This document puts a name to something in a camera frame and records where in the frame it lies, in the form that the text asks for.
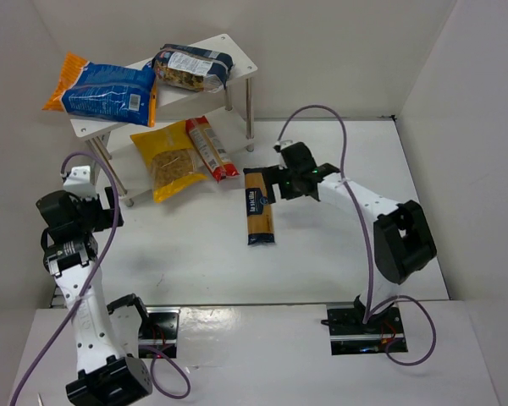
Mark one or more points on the yellow fusilli pasta bag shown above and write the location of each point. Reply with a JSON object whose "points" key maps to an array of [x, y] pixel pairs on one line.
{"points": [[170, 159]]}

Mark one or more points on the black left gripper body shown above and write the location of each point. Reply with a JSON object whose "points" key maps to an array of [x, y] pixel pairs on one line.
{"points": [[111, 207]]}

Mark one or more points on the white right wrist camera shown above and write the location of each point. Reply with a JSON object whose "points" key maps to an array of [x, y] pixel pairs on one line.
{"points": [[281, 144]]}

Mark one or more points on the dark blue fusilli bag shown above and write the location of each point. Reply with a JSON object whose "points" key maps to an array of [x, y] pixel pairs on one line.
{"points": [[192, 68]]}

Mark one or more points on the dark blue spaghetti packet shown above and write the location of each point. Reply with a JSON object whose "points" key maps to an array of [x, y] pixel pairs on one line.
{"points": [[259, 214]]}

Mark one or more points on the blue orange pasta bag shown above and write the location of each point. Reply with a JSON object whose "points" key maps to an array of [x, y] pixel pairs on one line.
{"points": [[105, 91]]}

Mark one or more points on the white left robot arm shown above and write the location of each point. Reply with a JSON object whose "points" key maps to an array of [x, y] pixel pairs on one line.
{"points": [[109, 370]]}

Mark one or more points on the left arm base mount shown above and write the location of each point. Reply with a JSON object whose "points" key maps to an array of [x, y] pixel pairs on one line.
{"points": [[160, 331]]}

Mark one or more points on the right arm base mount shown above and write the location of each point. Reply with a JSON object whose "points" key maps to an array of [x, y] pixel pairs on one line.
{"points": [[349, 336]]}

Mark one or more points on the red spaghetti packet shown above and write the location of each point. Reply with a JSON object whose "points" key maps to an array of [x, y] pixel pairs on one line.
{"points": [[210, 149]]}

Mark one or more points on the white two-tier shelf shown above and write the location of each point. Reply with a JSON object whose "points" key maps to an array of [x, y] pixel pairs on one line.
{"points": [[229, 111]]}

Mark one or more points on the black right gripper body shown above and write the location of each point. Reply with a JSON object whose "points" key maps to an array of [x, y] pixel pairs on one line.
{"points": [[277, 182]]}

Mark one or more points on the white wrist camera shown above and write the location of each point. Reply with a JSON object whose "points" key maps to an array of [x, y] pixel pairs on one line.
{"points": [[281, 144], [79, 182]]}

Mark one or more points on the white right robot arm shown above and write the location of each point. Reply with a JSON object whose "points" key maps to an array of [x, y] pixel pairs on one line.
{"points": [[397, 235]]}

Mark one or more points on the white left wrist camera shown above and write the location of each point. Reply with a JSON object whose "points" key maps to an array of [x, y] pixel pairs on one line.
{"points": [[79, 182]]}

